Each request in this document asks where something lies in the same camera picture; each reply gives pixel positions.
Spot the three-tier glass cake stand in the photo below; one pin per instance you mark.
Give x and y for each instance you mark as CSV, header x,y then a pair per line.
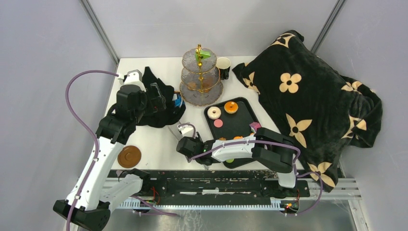
x,y
194,71

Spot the brown round saucer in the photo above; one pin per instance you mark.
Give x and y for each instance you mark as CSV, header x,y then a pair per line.
x,y
129,157

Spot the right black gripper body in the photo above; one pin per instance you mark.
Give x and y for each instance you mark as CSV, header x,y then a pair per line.
x,y
197,138

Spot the blue patterned item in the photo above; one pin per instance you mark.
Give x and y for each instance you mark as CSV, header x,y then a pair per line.
x,y
178,101

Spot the black floral blanket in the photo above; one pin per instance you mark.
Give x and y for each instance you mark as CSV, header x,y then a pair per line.
x,y
311,102

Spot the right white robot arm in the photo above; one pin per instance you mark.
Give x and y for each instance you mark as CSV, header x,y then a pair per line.
x,y
273,150

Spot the pink round cookie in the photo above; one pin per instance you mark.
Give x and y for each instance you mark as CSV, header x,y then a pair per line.
x,y
218,123

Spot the pink cake slice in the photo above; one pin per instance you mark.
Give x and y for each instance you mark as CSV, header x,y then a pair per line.
x,y
255,126

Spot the orange frosted donut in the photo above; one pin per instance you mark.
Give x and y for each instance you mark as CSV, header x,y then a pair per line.
x,y
231,107

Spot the green cake slice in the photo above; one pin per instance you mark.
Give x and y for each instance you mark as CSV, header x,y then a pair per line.
x,y
200,54

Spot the black cloth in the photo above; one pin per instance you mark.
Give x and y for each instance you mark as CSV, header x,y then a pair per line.
x,y
159,119

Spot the metal serving tongs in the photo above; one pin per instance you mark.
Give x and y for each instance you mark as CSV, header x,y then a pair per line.
x,y
175,131

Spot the round orange biscuit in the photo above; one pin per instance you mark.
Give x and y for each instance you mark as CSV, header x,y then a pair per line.
x,y
191,86

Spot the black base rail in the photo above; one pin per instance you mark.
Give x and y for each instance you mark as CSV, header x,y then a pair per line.
x,y
216,187

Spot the black serving tray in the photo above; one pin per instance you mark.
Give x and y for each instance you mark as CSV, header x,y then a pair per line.
x,y
237,124

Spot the brown madeleine bread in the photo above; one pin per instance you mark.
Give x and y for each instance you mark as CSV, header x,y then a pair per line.
x,y
207,85

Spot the black mug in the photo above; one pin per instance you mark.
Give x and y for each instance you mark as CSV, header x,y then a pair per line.
x,y
223,64

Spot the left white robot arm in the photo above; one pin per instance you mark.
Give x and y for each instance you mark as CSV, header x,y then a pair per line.
x,y
88,205

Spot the white frosted donut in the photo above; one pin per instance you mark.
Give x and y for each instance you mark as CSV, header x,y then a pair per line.
x,y
214,113

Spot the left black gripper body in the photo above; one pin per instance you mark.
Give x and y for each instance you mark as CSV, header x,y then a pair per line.
x,y
144,102

